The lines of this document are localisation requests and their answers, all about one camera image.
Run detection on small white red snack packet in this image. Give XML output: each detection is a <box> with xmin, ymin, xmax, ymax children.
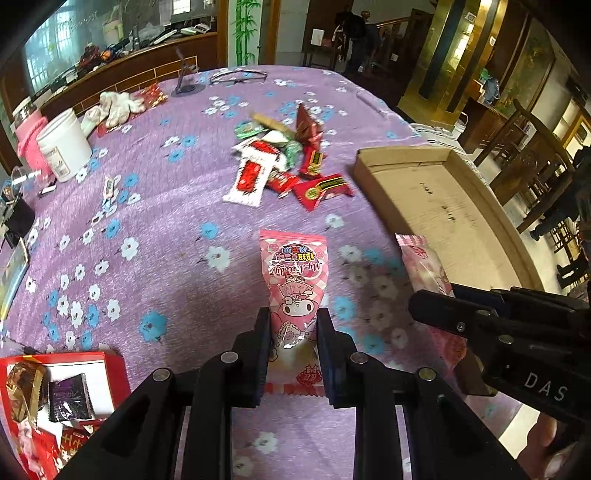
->
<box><xmin>231</xmin><ymin>138</ymin><xmax>284</xmax><ymax>168</ymax></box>

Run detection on black pouch with keys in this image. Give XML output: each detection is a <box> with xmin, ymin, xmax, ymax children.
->
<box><xmin>0</xmin><ymin>185</ymin><xmax>37</xmax><ymax>248</ymax></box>

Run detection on chair with plaid cushion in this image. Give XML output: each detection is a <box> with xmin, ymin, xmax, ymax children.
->
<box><xmin>409</xmin><ymin>122</ymin><xmax>485</xmax><ymax>183</ymax></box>

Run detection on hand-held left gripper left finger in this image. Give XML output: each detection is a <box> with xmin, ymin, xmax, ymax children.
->
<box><xmin>55</xmin><ymin>307</ymin><xmax>273</xmax><ymax>480</ymax></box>

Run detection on red patterned packet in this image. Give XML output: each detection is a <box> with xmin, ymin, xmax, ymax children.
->
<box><xmin>139</xmin><ymin>83</ymin><xmax>168</xmax><ymax>110</ymax></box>

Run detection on white plastic jar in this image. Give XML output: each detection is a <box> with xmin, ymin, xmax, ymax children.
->
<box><xmin>36</xmin><ymin>108</ymin><xmax>93</xmax><ymax>182</ymax></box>

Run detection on green candy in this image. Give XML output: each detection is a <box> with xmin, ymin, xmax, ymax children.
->
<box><xmin>279</xmin><ymin>141</ymin><xmax>303</xmax><ymax>170</ymax></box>
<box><xmin>234</xmin><ymin>119</ymin><xmax>266</xmax><ymax>139</ymax></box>

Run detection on pink cartoon snack packet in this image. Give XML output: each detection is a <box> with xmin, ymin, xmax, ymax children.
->
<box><xmin>259</xmin><ymin>229</ymin><xmax>328</xmax><ymax>398</ymax></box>
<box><xmin>396</xmin><ymin>234</ymin><xmax>468</xmax><ymax>377</ymax></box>

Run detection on dark phone stand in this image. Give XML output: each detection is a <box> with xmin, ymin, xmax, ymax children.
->
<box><xmin>172</xmin><ymin>46</ymin><xmax>206</xmax><ymax>96</ymax></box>

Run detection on red yellow snack packet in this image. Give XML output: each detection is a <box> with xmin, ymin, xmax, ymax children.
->
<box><xmin>55</xmin><ymin>427</ymin><xmax>100</xmax><ymax>480</ymax></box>

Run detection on red gift box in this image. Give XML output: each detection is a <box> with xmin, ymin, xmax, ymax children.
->
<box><xmin>0</xmin><ymin>352</ymin><xmax>132</xmax><ymax>480</ymax></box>

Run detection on eyeglasses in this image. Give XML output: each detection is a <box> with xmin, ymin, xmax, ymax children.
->
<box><xmin>209</xmin><ymin>68</ymin><xmax>269</xmax><ymax>86</ymax></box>

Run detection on gold foil chocolate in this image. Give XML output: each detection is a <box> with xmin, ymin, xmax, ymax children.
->
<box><xmin>6</xmin><ymin>361</ymin><xmax>51</xmax><ymax>422</ymax></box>

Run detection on wooden chair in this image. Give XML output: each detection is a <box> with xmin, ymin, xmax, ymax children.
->
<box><xmin>473</xmin><ymin>99</ymin><xmax>579</xmax><ymax>234</ymax></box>

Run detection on purple floral tablecloth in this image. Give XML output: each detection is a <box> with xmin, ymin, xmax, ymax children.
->
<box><xmin>0</xmin><ymin>65</ymin><xmax>555</xmax><ymax>480</ymax></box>

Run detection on pink bottle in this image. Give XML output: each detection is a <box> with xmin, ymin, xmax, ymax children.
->
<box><xmin>13</xmin><ymin>102</ymin><xmax>50</xmax><ymax>172</ymax></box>

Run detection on shallow cardboard box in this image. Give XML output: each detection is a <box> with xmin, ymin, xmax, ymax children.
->
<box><xmin>353</xmin><ymin>147</ymin><xmax>557</xmax><ymax>296</ymax></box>

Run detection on tan snack packet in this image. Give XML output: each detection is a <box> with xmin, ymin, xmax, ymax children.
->
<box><xmin>249</xmin><ymin>112</ymin><xmax>296</xmax><ymax>139</ymax></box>

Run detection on large white red snack packet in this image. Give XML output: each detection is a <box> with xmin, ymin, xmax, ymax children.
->
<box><xmin>222</xmin><ymin>154</ymin><xmax>269</xmax><ymax>207</ymax></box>

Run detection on green bamboo wall sticker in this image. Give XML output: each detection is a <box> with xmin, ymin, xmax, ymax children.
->
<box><xmin>232</xmin><ymin>0</ymin><xmax>260</xmax><ymax>65</ymax></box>

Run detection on dark red snack packet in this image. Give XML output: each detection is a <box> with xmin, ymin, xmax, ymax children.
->
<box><xmin>295</xmin><ymin>102</ymin><xmax>325</xmax><ymax>148</ymax></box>

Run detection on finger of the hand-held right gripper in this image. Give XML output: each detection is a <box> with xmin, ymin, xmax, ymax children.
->
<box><xmin>409</xmin><ymin>290</ymin><xmax>495</xmax><ymax>344</ymax></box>
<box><xmin>450</xmin><ymin>283</ymin><xmax>515</xmax><ymax>303</ymax></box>

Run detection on red snack packet green label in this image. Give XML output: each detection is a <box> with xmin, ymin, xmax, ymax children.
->
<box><xmin>292</xmin><ymin>173</ymin><xmax>355</xmax><ymax>212</ymax></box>

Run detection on wooden sideboard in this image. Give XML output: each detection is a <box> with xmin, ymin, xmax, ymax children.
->
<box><xmin>28</xmin><ymin>28</ymin><xmax>220</xmax><ymax>121</ymax></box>

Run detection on clear plastic cup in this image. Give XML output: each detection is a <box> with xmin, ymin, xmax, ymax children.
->
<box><xmin>9</xmin><ymin>165</ymin><xmax>43</xmax><ymax>191</ymax></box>

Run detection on smartphone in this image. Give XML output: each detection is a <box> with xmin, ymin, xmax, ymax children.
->
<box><xmin>0</xmin><ymin>240</ymin><xmax>30</xmax><ymax>319</ymax></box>

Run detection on framed painting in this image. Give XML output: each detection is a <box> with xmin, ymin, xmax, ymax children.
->
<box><xmin>496</xmin><ymin>18</ymin><xmax>557</xmax><ymax>118</ymax></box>

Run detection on red packet with gold label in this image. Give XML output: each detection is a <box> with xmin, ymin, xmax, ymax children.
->
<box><xmin>299</xmin><ymin>147</ymin><xmax>327</xmax><ymax>179</ymax></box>

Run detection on purple snack packet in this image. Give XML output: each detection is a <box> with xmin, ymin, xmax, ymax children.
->
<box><xmin>48</xmin><ymin>375</ymin><xmax>97</xmax><ymax>423</ymax></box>

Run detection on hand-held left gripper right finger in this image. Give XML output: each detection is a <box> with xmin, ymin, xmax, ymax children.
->
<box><xmin>316</xmin><ymin>308</ymin><xmax>532</xmax><ymax>480</ymax></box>

